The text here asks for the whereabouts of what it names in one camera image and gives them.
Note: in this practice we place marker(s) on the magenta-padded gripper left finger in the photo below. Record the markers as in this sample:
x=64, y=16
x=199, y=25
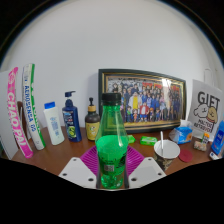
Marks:
x=78, y=171

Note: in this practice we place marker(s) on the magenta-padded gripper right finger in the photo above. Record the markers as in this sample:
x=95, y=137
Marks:
x=146, y=171

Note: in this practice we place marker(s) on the green plastic drink bottle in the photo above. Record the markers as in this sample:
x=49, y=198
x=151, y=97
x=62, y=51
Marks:
x=111, y=146

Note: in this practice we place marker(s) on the white paper cup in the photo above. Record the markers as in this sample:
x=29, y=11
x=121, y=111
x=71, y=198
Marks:
x=166, y=156

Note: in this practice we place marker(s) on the white spoon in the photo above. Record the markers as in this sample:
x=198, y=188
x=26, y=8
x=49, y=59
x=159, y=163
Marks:
x=162, y=140

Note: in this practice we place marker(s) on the flat round red coaster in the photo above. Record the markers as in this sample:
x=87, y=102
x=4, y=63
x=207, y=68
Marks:
x=186, y=155

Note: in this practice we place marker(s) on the brown pump bottle yellow label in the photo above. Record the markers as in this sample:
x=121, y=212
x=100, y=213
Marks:
x=92, y=125

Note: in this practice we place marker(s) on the dark blue pump bottle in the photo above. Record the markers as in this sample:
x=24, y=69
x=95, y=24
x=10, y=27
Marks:
x=72, y=121

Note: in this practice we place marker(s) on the blue tissue pack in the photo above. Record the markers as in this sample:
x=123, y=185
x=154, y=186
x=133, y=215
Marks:
x=181, y=134

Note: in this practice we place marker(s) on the white bottle blue cap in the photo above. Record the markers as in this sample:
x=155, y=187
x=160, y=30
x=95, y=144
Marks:
x=54, y=125

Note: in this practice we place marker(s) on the small flat beige packet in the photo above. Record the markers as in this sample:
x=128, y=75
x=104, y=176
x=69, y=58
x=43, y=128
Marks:
x=200, y=146

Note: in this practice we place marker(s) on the colourful puzzle cube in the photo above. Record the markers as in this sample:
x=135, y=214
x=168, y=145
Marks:
x=206, y=136

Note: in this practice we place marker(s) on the framed cartoon group picture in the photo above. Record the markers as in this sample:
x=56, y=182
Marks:
x=146, y=100

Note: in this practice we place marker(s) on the green white shuttlecock tube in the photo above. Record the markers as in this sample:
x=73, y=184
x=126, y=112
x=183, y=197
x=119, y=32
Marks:
x=31, y=106

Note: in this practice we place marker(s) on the pink white shuttlecock tube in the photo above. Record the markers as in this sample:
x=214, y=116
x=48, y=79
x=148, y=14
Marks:
x=16, y=120

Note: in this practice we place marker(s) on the white printed tote bag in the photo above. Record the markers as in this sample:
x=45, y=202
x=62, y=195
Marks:
x=206, y=106

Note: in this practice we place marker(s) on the white box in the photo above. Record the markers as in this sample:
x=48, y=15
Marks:
x=5, y=116

